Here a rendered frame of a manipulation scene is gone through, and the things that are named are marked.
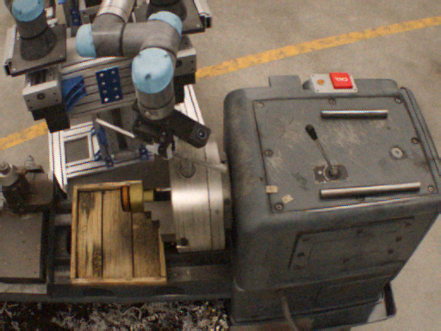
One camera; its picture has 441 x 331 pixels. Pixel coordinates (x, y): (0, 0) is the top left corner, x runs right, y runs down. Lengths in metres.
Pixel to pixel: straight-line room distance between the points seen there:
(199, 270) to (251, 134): 0.46
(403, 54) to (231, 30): 1.29
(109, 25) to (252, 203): 0.53
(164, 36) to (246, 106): 0.46
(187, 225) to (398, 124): 0.64
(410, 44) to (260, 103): 2.62
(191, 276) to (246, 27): 2.42
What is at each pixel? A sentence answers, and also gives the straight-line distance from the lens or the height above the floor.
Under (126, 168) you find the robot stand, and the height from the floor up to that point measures 0.21.
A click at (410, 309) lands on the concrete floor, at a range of 2.59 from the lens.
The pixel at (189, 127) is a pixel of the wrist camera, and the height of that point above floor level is 1.44.
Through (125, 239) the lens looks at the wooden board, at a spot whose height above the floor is 0.88.
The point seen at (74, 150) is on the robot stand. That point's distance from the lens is 2.73.
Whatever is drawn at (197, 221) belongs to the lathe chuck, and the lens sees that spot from 1.29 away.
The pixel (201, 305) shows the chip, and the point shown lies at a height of 0.55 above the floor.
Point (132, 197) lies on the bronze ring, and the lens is 1.40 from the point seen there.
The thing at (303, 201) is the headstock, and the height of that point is 1.25.
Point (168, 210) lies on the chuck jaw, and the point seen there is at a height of 1.10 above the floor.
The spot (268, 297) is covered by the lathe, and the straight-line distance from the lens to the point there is 1.65.
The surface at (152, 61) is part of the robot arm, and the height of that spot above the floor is 1.65.
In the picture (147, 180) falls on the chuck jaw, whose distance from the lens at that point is 1.39.
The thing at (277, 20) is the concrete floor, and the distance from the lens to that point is 3.76.
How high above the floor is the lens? 2.28
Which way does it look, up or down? 54 degrees down
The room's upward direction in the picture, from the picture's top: straight up
